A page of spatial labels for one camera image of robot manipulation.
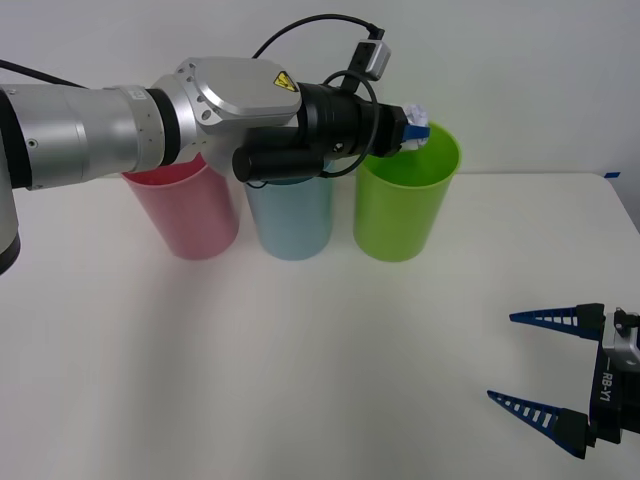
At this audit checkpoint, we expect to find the white paper ball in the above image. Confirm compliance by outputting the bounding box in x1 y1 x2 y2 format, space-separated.
402 102 431 151

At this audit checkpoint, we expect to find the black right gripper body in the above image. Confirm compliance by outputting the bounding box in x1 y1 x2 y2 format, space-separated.
588 347 640 446

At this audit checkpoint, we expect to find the pale blue plastic bin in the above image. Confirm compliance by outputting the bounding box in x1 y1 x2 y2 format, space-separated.
243 174 335 262

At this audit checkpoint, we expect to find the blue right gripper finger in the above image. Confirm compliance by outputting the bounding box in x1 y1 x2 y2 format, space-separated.
486 389 597 460
509 301 608 347

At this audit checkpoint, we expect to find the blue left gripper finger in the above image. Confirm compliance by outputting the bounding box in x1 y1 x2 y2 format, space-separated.
398 124 432 143

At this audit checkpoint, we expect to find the green plastic bin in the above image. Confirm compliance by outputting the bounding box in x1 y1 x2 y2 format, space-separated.
352 121 462 264

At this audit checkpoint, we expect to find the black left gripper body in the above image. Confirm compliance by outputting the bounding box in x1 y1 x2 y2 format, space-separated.
372 102 408 159

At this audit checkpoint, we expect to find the pink plastic bin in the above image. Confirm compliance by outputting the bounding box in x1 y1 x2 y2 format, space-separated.
121 152 240 261

